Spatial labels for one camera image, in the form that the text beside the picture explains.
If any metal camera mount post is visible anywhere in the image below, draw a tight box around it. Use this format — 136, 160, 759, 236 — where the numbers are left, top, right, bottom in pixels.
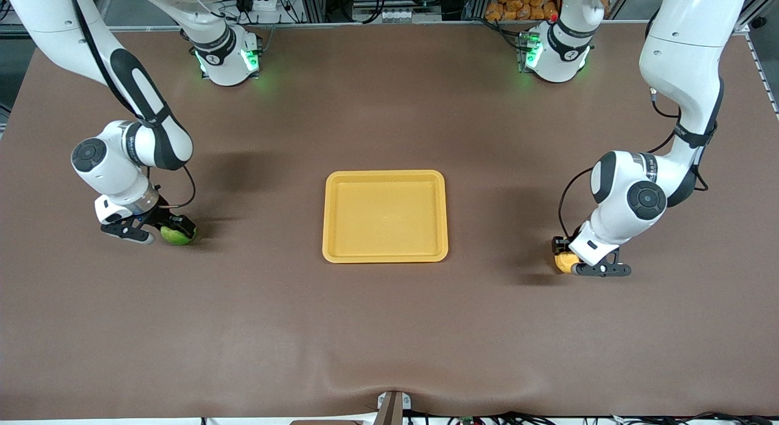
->
376, 390, 412, 425

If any aluminium table edge rail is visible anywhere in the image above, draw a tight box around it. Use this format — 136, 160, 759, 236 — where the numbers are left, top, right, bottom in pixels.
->
107, 20, 749, 33

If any orange packaged bread pile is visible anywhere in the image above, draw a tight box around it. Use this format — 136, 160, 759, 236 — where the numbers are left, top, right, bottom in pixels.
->
485, 0, 610, 22

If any white power strip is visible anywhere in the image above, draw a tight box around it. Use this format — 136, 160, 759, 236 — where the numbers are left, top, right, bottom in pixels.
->
240, 0, 287, 15

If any green apple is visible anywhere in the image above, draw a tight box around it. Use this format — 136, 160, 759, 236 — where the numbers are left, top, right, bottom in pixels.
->
160, 225, 195, 247

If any yellow plastic tray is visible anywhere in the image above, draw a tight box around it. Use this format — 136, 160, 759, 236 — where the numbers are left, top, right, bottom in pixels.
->
322, 170, 449, 264

